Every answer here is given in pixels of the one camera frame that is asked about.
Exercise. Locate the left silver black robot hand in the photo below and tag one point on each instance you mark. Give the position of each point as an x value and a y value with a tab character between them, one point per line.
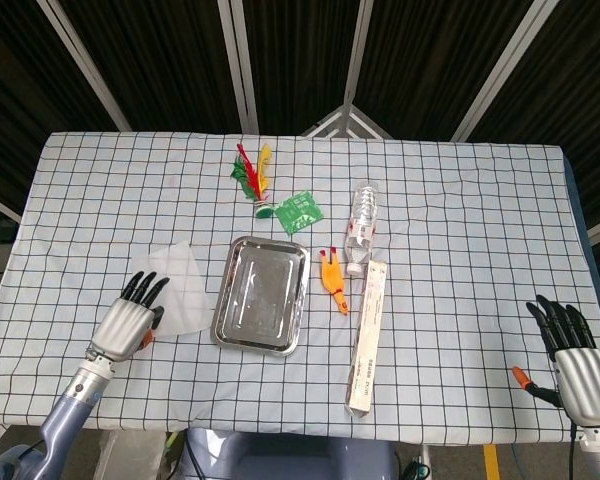
122	325

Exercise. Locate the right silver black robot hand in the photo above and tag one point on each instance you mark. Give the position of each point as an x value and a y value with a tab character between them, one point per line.
582	380

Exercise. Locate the translucent white plastic sheet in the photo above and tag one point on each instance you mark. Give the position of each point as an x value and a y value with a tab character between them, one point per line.
182	290

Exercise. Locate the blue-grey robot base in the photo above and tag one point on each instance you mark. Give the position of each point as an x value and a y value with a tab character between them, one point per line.
290	457

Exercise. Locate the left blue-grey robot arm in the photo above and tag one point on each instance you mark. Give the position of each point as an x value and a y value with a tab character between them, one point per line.
67	410

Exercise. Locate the silver metal tray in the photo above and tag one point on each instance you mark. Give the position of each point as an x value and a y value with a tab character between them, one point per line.
260	297

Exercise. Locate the blue checkered tablecloth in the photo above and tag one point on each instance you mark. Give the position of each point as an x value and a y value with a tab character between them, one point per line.
455	250

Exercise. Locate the red yellow green feather shuttlecock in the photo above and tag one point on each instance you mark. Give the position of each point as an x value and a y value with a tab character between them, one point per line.
252	182

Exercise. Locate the green foil packet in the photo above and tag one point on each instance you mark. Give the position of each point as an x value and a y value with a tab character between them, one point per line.
299	212

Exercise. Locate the yellow rubber chicken toy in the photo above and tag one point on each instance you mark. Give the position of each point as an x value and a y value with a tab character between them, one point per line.
331	277

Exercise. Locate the long white cardboard box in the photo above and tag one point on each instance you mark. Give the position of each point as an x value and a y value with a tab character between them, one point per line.
370	330

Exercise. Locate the clear plastic water bottle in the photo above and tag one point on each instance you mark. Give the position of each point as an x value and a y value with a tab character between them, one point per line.
362	220

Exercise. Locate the white partition frame post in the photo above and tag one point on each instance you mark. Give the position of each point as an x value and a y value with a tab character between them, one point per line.
505	70
247	107
85	65
357	50

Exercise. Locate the white triangular frame foot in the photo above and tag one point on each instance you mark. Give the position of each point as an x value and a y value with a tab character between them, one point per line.
330	125

